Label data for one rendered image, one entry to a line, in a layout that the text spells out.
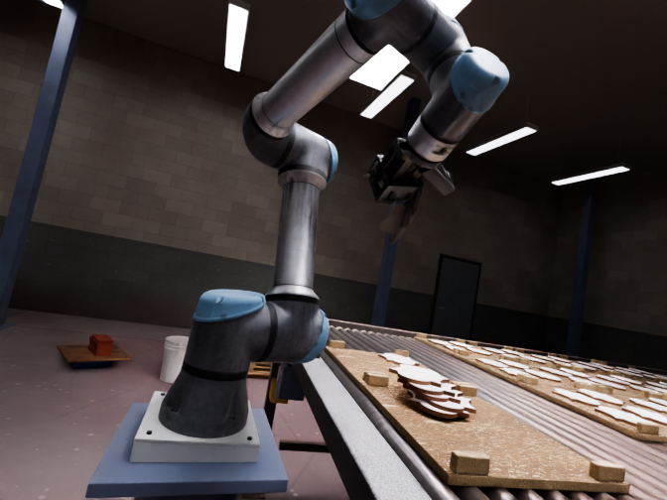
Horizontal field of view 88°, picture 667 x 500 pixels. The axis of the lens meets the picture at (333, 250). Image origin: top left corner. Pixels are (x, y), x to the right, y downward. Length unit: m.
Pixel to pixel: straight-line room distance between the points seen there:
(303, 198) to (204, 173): 5.49
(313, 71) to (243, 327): 0.44
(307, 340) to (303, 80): 0.47
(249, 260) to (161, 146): 2.29
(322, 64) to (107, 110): 6.13
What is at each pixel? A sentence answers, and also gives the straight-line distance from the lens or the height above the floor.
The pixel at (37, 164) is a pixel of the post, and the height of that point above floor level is 1.90.
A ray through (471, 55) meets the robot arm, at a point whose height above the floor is 1.50.
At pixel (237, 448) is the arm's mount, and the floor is 0.89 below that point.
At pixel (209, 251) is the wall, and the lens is 6.07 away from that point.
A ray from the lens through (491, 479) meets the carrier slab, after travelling 0.67.
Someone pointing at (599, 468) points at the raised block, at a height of 0.96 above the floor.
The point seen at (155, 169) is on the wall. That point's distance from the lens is 6.29.
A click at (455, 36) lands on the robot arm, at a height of 1.56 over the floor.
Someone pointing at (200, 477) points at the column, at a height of 0.87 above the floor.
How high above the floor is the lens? 1.18
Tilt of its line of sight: 5 degrees up
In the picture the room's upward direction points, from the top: 10 degrees clockwise
